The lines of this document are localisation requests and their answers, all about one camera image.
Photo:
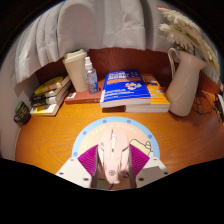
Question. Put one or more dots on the cream pitcher vase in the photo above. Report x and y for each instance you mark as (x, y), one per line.
(185, 85)

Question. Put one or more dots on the red-brown book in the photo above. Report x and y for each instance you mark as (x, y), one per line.
(81, 97)

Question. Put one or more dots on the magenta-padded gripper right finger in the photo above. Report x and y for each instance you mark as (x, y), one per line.
(151, 171)

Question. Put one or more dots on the white flower bunch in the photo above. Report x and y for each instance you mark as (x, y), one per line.
(190, 33)

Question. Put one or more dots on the blue book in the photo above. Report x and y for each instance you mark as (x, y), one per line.
(125, 86)

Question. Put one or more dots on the dark mug with green inside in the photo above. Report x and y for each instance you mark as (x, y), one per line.
(22, 114)

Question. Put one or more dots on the white and yellow book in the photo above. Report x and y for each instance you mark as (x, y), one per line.
(46, 110)

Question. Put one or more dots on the white pleated curtain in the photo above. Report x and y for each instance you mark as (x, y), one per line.
(100, 26)

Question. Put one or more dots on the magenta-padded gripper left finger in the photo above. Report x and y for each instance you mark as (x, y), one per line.
(71, 171)

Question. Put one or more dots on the round cartoon print mouse pad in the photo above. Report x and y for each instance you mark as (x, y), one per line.
(86, 133)

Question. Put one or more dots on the pale pink computer mouse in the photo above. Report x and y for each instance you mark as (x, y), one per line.
(113, 155)

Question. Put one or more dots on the cream tumbler with lid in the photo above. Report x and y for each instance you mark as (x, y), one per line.
(76, 71)

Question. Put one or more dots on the orange book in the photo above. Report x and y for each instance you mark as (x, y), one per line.
(156, 96)

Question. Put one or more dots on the clear spray bottle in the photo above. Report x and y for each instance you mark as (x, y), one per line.
(91, 78)

